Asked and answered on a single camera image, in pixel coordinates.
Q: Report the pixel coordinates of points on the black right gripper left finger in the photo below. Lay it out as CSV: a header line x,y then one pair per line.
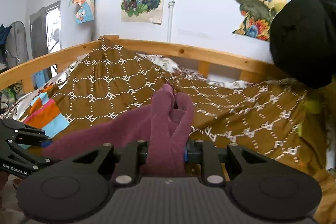
x,y
120,165

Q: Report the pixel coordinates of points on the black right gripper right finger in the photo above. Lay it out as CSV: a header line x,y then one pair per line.
x,y
214,162

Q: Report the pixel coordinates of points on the maroon small garment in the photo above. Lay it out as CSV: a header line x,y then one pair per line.
x,y
165,123

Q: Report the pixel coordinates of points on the colourful striped blanket panel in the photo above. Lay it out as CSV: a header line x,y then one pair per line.
x,y
43,113

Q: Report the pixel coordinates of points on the brown PF patterned blanket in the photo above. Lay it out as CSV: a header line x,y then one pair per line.
x,y
117,96

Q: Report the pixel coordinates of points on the grey framed window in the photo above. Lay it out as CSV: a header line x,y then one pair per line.
x,y
45,27

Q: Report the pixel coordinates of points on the black hanging garment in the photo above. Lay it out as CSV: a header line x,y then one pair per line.
x,y
302,41

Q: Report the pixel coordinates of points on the white wall pipe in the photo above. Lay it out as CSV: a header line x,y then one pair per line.
x,y
171,4

